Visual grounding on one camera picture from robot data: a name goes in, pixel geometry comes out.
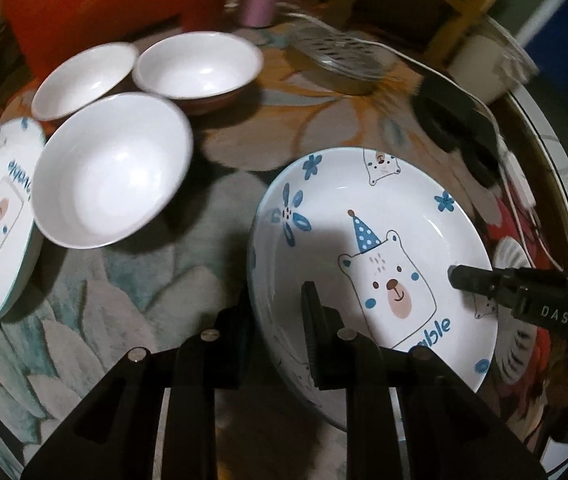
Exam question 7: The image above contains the white plate with leaf pattern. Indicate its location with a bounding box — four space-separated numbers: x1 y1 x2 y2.
493 236 538 385

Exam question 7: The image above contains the large bear plate lovable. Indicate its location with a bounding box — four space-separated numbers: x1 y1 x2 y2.
248 148 498 428

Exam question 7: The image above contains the white bowl front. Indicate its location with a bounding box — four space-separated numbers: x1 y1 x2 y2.
32 92 194 249

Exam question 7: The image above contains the white bowl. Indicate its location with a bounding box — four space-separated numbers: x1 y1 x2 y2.
132 32 264 116
32 92 194 249
31 42 139 122

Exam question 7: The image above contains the small bear plate lovable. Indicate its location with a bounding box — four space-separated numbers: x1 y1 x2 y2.
0 117 46 318

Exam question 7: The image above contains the black slipper right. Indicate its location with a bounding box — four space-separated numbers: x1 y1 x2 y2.
462 145 510 188

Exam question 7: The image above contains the black slipper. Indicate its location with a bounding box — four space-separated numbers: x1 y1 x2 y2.
462 145 510 188
411 75 498 158

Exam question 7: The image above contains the black slipper left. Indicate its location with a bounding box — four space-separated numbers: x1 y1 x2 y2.
411 75 498 158

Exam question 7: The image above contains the white trash bin with liner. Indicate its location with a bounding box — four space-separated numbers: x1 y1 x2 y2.
448 18 539 104

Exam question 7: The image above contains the round metal perforated tin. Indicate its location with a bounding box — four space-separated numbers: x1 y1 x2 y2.
286 24 398 96

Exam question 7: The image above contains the red shopping bag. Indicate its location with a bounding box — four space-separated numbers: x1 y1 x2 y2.
2 0 182 78

